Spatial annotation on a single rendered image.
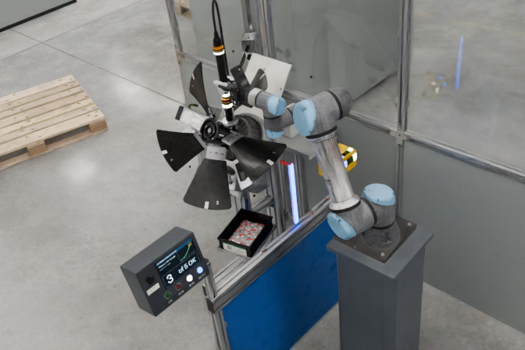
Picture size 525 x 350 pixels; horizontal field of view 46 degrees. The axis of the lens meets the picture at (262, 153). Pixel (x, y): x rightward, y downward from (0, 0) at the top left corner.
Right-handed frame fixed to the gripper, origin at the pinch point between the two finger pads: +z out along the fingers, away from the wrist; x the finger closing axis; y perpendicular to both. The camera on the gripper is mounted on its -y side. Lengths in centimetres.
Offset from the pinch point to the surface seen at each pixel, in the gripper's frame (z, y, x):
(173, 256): -43, 25, -68
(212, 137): 3.7, 28.4, -6.5
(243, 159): -16.4, 31.7, -7.2
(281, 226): 5, 112, 32
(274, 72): 5.7, 16.5, 39.5
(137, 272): -42, 22, -82
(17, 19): 540, 146, 142
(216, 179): -2.2, 45.4, -12.9
